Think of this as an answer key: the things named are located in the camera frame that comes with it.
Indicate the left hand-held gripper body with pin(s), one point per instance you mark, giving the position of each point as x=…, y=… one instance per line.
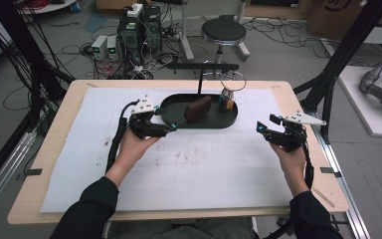
x=146, y=127

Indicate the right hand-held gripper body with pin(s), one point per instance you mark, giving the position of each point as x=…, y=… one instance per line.
x=288, y=137

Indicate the black oval tray with rack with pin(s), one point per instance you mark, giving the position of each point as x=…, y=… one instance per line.
x=179, y=116

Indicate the brown zip pouch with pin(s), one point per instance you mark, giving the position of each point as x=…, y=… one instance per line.
x=198, y=109

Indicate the person's right hand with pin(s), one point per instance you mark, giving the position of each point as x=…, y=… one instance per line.
x=291, y=162

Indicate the person's left hand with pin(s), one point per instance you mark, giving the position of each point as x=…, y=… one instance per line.
x=132, y=149

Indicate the black tape strip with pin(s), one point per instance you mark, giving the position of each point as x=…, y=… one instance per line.
x=33, y=172
x=330, y=171

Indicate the white table mat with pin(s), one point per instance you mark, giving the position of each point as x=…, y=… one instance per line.
x=192, y=179

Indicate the black computer tower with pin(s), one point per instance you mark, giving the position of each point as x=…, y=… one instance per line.
x=130, y=40
x=152, y=26

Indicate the grey power supply box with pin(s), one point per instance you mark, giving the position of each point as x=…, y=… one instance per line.
x=112, y=48
x=98, y=47

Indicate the white metal table leg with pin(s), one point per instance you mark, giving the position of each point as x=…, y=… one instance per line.
x=186, y=33
x=242, y=46

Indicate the white platform board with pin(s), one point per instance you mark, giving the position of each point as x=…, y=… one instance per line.
x=374, y=122

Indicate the white power adapter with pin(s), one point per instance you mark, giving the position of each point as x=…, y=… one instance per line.
x=135, y=10

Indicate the black round stool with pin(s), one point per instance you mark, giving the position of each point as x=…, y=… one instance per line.
x=224, y=30

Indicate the cardboard box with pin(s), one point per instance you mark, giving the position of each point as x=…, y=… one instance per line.
x=338, y=16

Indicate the aluminium rail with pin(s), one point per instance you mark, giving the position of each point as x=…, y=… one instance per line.
x=6, y=169
x=348, y=199

